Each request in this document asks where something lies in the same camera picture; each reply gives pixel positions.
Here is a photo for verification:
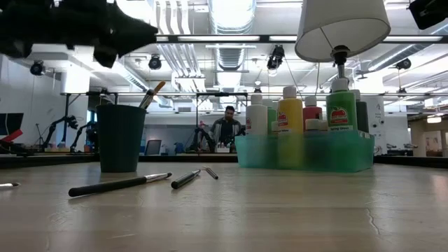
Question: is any background black frame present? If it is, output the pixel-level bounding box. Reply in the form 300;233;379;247
59;90;448;123

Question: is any white cylindrical appliance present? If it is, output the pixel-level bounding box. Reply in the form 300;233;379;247
369;94;389;155

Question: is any orange bristle paintbrush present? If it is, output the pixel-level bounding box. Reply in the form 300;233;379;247
202;166;220;181

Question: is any dark paintbrush with yellow end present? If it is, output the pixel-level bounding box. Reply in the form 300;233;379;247
146;80;167;108

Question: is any silver ceiling duct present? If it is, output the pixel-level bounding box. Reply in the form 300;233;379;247
208;0;258;73

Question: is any white shade chrome table lamp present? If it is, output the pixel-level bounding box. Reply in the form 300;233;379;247
294;0;391;164

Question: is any large dark teal paint bottle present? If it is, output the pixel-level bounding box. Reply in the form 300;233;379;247
351;88;370;133

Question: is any red flat strip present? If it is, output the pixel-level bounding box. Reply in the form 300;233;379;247
0;129;24;144

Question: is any black handle silver ferrule paintbrush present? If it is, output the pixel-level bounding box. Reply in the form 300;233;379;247
68;171;173;198

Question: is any large green paint bottle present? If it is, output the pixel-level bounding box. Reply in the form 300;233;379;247
267;98;279;135

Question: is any dark green cup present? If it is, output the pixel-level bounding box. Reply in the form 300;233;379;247
96;104;147;174

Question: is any light green labelled paint bottle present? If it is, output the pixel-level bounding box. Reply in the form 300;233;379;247
325;77;359;132

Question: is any person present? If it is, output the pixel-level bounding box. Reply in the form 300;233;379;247
209;105;246;153

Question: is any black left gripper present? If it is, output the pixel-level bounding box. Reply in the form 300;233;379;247
31;0;159;69

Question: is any large pink paint bottle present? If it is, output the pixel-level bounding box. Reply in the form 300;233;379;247
302;94;323;122

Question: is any large white paint bottle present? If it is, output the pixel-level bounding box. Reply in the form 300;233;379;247
245;93;269;137

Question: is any black overhead crossbar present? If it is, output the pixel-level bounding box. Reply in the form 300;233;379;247
153;34;448;45

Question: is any grey background monitor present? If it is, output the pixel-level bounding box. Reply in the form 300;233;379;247
144;139;163;156

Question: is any green translucent plastic bin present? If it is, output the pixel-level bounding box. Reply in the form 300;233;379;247
234;129;375;173

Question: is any large bright yellow paint bottle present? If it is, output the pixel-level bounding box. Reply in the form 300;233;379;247
276;85;305;169

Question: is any short black handle paintbrush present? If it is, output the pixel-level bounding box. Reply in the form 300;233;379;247
171;169;202;190

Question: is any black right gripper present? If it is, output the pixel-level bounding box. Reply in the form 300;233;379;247
408;0;448;31

